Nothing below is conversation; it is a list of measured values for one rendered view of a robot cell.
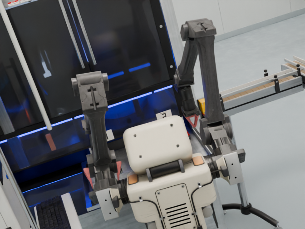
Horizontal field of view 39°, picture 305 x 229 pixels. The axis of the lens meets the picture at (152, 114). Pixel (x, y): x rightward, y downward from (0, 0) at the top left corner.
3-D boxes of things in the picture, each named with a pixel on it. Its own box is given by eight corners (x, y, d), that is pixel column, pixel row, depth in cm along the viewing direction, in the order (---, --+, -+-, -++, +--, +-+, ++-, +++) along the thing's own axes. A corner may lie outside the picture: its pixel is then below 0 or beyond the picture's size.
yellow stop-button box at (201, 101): (199, 110, 245) (196, 98, 242) (211, 106, 246) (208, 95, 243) (203, 114, 238) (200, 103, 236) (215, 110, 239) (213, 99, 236)
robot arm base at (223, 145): (211, 161, 143) (245, 151, 143) (204, 141, 147) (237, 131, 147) (212, 171, 151) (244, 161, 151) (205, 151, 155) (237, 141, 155)
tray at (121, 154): (89, 159, 243) (87, 154, 242) (132, 145, 246) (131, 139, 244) (94, 189, 212) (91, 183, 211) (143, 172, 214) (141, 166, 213)
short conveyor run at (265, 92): (199, 127, 252) (193, 103, 246) (191, 118, 266) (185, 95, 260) (305, 91, 258) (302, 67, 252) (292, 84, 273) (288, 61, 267)
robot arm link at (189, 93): (179, 89, 187) (191, 85, 188) (175, 84, 194) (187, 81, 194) (183, 103, 190) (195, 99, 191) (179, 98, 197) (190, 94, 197)
